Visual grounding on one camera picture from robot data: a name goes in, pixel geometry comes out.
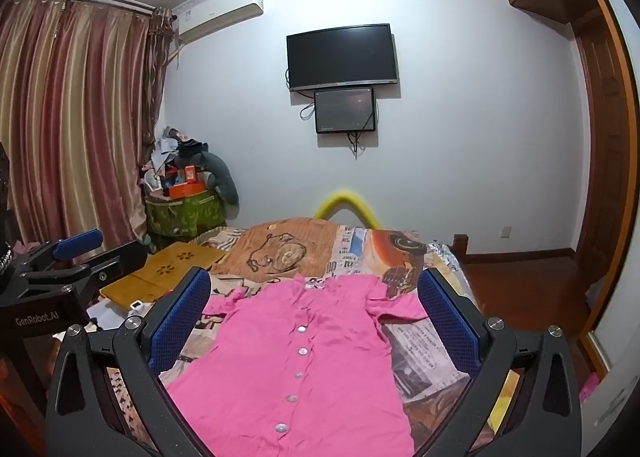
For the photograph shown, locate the pink buttoned cardigan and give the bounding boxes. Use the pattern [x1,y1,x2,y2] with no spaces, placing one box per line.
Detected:
[159,273,428,457]

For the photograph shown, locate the wooden door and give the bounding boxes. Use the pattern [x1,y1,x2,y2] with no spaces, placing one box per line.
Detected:
[570,7,633,338]

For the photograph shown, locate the green patterned storage box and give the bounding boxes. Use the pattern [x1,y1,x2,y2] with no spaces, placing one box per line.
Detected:
[145,190,225,240]

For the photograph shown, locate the orange box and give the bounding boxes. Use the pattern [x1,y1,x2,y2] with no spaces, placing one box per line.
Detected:
[167,182,207,199]

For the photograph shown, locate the small black wall monitor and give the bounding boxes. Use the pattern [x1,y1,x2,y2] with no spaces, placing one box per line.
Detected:
[313,86,377,134]

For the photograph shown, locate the black wall television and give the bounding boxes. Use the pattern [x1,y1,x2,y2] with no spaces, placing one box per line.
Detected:
[286,23,399,93]

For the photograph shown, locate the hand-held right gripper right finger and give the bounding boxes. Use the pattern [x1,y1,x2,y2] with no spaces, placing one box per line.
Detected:
[417,267,583,457]

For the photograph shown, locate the newspaper print bed sheet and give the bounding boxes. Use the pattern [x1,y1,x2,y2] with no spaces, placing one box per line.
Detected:
[87,218,523,457]

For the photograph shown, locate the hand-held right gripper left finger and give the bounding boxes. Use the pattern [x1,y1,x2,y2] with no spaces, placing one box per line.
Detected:
[45,267,221,457]

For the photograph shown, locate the striped satin curtain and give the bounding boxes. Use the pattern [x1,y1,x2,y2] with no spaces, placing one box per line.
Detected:
[0,0,176,258]

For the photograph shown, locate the white plastic bag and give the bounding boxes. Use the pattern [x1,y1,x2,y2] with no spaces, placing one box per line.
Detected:
[87,299,151,333]

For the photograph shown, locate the yellow foam tube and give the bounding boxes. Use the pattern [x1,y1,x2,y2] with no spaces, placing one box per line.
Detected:
[312,188,383,230]

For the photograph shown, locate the grey plush toy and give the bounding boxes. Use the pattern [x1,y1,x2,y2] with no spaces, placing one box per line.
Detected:
[192,150,241,205]

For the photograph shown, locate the pink cloth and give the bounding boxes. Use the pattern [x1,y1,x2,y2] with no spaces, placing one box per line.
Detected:
[12,241,51,258]

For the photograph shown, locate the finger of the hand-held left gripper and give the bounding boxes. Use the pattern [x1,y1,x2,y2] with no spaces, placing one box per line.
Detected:
[12,229,104,278]
[20,241,151,310]

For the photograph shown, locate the bamboo lap desk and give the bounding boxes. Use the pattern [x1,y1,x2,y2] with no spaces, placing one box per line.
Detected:
[99,242,228,310]

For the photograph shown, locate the white air conditioner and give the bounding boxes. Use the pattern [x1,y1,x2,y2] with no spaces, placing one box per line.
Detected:
[172,0,264,44]

